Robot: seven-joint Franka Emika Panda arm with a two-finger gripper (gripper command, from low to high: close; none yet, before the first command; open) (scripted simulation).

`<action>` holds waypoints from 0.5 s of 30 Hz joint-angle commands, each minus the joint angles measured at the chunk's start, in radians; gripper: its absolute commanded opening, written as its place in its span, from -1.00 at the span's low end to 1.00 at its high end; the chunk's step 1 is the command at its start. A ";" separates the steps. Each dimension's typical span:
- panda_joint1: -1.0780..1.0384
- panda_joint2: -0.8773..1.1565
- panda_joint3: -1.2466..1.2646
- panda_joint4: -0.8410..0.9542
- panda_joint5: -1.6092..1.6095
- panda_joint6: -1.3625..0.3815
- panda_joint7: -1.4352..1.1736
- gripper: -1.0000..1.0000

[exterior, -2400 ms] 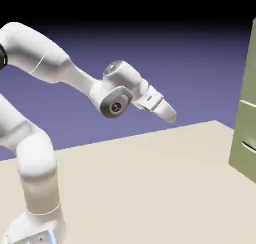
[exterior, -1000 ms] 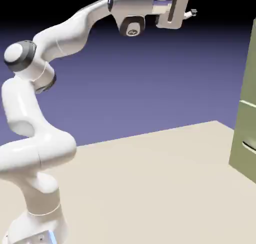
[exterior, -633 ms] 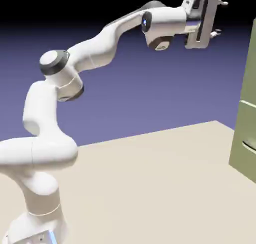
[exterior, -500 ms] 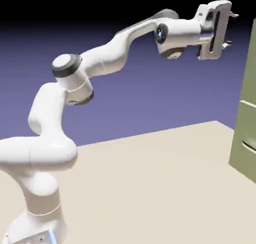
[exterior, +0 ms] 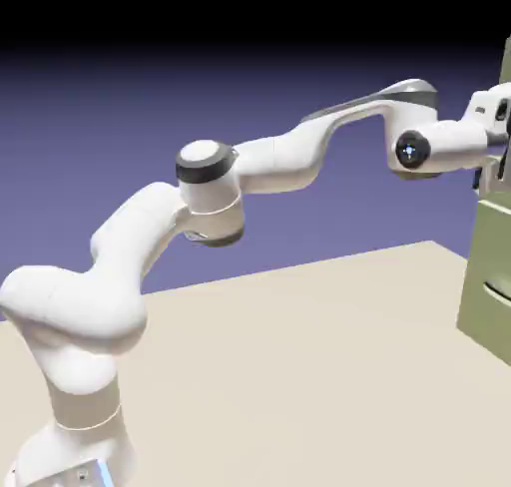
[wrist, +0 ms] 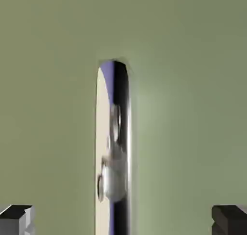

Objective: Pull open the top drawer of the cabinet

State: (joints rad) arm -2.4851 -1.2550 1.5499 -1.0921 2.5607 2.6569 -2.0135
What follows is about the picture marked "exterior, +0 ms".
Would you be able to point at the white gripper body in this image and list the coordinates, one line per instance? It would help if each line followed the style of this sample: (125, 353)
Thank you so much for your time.
(489, 179)

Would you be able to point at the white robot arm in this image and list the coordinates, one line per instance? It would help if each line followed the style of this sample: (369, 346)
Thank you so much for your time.
(279, 159)

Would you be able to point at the olive green drawer front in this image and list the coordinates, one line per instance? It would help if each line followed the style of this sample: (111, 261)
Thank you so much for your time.
(506, 62)
(485, 251)

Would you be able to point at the olive green cabinet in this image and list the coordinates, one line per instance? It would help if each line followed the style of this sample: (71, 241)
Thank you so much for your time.
(479, 315)

